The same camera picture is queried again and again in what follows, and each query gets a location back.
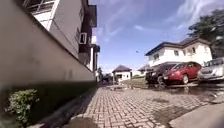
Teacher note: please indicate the small white house brown roof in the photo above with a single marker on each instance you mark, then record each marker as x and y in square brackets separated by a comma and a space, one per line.
[122, 75]

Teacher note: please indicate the grass patch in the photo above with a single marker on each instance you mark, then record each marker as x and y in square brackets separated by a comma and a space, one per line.
[136, 82]

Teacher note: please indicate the black car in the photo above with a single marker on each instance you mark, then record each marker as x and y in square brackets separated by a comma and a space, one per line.
[153, 75]

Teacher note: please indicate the brick paved road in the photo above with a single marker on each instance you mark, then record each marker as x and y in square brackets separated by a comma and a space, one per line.
[133, 106]

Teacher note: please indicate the white house with dark roof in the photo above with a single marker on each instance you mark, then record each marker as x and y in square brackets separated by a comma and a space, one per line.
[173, 55]

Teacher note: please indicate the grey multi-storey building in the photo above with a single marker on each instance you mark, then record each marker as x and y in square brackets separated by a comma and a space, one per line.
[66, 20]

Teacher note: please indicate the dark roadside gutter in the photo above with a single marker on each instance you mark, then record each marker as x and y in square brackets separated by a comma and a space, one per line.
[63, 113]

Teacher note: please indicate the red car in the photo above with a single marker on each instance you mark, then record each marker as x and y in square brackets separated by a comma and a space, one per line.
[186, 71]

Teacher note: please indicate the green bush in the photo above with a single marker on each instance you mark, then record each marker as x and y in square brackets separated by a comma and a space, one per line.
[21, 103]

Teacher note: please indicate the silver car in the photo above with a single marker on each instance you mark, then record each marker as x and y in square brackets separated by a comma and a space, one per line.
[213, 70]

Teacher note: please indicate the large dark green tree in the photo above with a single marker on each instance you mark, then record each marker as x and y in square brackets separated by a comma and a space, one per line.
[210, 26]

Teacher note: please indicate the pale concrete slab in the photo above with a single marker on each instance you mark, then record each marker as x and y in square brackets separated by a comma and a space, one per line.
[203, 118]

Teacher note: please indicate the grey boundary wall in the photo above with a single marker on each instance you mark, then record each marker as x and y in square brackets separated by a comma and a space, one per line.
[33, 56]

